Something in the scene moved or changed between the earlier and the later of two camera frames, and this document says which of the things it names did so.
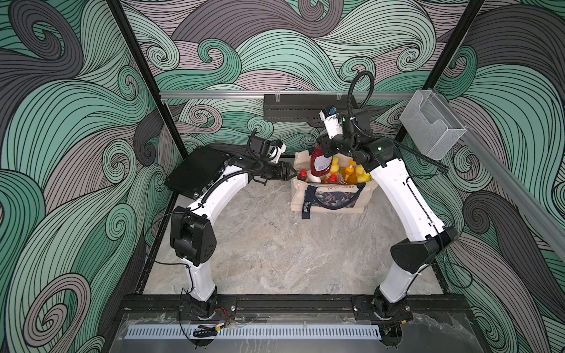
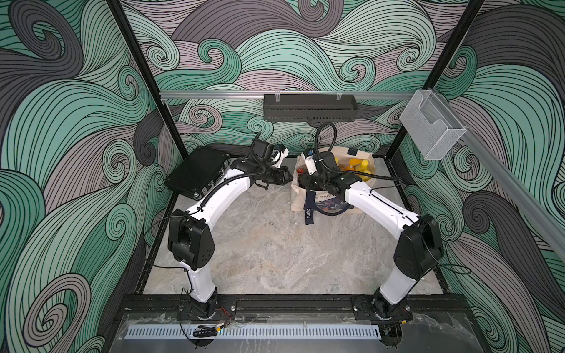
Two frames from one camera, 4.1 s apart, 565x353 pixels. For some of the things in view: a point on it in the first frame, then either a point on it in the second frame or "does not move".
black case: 196,171 does not move
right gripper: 325,143 to 304,179
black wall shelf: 304,107 does not move
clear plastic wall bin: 432,124 does not move
